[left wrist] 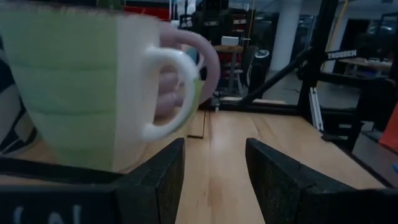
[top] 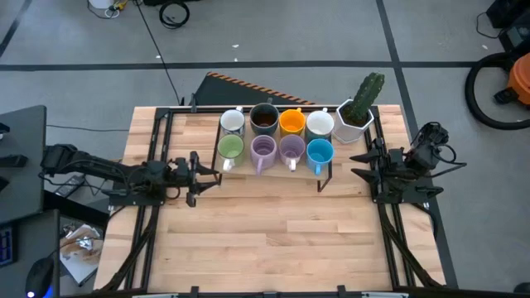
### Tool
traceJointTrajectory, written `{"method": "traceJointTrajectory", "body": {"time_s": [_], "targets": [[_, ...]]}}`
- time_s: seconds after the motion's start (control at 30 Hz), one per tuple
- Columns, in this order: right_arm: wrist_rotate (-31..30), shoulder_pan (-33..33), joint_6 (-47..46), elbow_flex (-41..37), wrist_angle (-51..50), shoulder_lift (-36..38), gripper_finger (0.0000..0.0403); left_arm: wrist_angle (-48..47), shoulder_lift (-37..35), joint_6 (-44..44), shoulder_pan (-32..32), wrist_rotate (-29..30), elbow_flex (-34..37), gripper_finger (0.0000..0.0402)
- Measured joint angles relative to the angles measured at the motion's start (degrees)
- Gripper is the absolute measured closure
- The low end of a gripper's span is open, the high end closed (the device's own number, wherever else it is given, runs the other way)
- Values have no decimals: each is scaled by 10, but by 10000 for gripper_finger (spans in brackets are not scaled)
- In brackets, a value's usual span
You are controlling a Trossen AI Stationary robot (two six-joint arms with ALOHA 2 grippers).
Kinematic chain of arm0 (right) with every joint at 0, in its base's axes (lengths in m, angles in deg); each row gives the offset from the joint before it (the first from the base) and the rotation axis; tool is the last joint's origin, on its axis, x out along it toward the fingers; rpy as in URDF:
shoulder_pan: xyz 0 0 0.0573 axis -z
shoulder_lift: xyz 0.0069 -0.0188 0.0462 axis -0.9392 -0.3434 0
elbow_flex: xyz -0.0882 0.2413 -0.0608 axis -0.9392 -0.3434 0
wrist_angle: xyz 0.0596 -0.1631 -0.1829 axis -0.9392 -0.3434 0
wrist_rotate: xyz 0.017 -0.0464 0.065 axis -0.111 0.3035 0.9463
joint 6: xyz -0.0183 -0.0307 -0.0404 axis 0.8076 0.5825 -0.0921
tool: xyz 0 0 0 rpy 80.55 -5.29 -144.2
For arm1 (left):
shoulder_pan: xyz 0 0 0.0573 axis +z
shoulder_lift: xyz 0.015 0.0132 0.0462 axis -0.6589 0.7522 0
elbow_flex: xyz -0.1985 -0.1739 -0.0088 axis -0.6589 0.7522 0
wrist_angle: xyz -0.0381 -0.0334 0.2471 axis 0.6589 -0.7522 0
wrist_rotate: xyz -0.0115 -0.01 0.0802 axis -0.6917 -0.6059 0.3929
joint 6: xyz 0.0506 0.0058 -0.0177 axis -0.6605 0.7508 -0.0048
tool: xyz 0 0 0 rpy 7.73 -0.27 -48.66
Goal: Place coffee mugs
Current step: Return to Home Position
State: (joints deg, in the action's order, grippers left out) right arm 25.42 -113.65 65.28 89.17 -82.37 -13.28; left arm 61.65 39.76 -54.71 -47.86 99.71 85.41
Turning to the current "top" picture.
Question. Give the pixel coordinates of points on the green mug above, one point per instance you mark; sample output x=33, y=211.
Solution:
x=230, y=148

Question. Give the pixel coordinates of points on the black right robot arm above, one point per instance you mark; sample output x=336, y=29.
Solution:
x=426, y=155

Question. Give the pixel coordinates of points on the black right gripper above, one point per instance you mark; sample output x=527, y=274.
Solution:
x=391, y=167

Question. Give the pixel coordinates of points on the black computer mouse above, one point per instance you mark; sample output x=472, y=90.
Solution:
x=39, y=275

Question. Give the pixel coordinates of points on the black power adapter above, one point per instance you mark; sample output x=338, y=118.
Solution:
x=66, y=189

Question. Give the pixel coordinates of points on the silver metal bracket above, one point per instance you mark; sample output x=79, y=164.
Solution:
x=385, y=295
x=155, y=295

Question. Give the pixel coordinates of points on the dark mug teal speckled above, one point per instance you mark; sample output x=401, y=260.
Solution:
x=264, y=120

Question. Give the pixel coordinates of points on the white bucket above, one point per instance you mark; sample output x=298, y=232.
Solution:
x=100, y=3

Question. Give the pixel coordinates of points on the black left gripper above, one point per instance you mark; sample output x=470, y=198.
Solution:
x=192, y=178

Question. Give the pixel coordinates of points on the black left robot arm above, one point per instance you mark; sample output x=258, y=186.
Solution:
x=103, y=169

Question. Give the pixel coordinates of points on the orange black vacuum cleaner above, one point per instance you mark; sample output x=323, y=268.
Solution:
x=469, y=89

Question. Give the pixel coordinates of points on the white mug blue pattern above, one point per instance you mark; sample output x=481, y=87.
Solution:
x=232, y=121

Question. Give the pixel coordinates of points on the crumpled foil paper bag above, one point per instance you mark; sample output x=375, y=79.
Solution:
x=83, y=244

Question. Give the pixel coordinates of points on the black ramp orange stripes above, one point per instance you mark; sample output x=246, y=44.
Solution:
x=223, y=93

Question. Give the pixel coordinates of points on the wooden shelf black metal legs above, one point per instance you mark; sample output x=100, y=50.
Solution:
x=242, y=171

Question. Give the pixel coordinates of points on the lilac ribbed mug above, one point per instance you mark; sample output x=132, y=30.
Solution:
x=263, y=151

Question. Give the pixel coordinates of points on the white hexagonal plant pot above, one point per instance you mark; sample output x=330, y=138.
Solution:
x=343, y=130

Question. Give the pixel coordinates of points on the white mug teal outside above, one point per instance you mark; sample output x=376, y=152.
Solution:
x=319, y=123

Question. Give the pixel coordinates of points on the black aluminium table frame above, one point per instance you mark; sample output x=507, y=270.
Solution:
x=207, y=109

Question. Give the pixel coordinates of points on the orange mug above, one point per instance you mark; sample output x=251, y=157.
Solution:
x=292, y=123

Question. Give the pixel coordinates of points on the green cactus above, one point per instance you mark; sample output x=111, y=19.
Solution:
x=366, y=97

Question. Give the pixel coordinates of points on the black equipment case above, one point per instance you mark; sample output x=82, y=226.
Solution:
x=513, y=16

